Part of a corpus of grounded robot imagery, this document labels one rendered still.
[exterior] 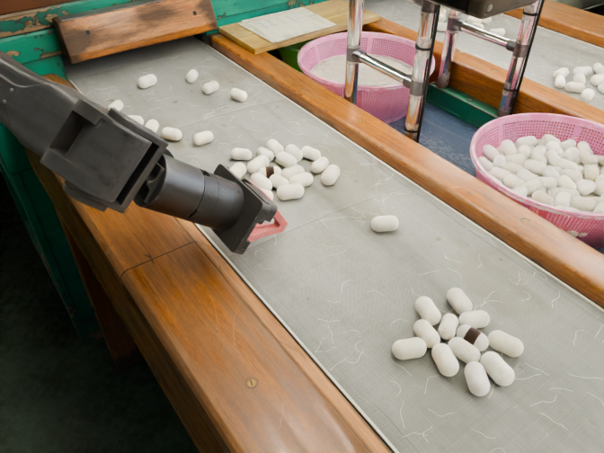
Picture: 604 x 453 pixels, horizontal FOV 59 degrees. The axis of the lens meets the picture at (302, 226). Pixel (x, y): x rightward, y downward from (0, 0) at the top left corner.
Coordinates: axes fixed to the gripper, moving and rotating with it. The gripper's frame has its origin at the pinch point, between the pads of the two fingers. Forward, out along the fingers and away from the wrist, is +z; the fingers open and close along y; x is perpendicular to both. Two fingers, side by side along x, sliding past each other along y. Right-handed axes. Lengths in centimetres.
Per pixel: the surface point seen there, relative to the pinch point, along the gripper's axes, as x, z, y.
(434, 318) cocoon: -2.8, 4.8, -21.6
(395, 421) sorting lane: 5.4, -2.0, -27.5
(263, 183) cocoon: -2.0, 2.2, 8.8
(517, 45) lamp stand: -41, 34, 8
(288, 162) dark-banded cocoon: -5.8, 7.0, 11.8
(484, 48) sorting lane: -44, 54, 27
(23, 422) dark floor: 85, 16, 52
